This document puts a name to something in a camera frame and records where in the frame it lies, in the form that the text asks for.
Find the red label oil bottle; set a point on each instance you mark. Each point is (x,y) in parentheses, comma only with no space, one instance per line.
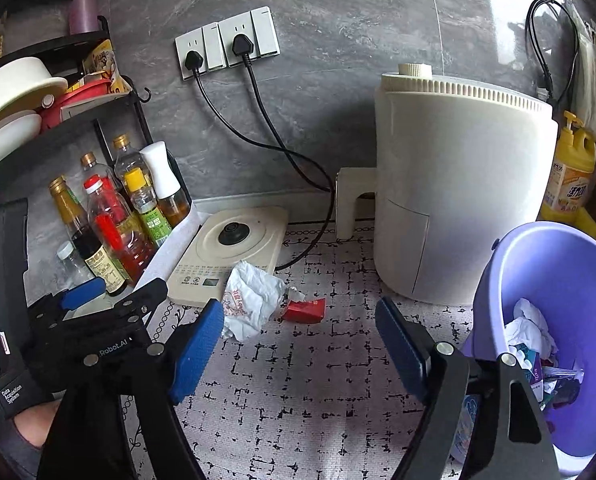
(113,225)

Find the small clear jar white cap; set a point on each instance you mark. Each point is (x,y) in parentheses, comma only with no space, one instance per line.
(73,265)

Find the beige kettle base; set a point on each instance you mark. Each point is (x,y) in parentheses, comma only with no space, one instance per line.
(213,260)

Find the small white paper scrap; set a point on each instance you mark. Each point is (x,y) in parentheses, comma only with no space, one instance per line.
(295,292)

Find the white tissue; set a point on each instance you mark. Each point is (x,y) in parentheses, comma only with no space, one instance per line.
(528,330)

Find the yellow detergent bottle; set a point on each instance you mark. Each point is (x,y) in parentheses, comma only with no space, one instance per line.
(570,180)

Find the gold cap clear bottle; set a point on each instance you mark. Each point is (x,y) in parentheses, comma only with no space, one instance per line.
(123,157)

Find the white air fryer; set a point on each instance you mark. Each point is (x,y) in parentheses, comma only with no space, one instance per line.
(453,160)

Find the white top oil sprayer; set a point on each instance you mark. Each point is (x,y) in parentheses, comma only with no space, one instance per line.
(158,170)

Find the pink bottle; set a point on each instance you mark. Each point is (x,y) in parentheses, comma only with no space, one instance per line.
(84,10)

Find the red packet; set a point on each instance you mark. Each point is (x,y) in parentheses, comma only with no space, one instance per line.
(303,310)

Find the black metal shelf rack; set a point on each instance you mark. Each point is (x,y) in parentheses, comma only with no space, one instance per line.
(28,160)

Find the white plate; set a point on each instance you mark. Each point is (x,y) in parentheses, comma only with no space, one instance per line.
(8,135)

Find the red plastic container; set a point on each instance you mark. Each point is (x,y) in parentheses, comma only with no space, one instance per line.
(85,91)

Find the white deep bowl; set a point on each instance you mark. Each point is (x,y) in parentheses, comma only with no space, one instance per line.
(13,90)

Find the white red print paper bag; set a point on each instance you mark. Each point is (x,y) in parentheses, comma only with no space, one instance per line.
(250,305)

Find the yellow cap green label bottle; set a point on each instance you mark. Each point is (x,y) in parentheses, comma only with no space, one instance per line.
(153,220)

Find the white hanging cloth bags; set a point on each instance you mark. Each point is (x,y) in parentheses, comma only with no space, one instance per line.
(593,95)

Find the purple plastic bucket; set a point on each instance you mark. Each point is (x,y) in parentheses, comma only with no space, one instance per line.
(578,280)

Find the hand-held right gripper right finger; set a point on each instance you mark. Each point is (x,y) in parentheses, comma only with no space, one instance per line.
(400,350)

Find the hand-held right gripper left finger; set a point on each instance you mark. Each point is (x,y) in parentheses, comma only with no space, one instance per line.
(198,345)

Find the person's left forearm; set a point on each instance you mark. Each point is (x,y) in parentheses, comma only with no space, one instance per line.
(30,422)

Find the white black patterned mat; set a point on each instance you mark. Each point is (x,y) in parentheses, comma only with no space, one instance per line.
(303,385)

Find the yellow snack packet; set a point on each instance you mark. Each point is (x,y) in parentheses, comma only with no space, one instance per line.
(103,62)

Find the dark soy sauce bottle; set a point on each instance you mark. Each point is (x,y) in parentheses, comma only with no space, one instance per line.
(95,260)

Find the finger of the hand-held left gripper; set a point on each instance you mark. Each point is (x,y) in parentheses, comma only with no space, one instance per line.
(108,340)
(83,292)

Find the white wall socket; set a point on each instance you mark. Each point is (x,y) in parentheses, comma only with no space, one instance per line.
(263,35)
(213,50)

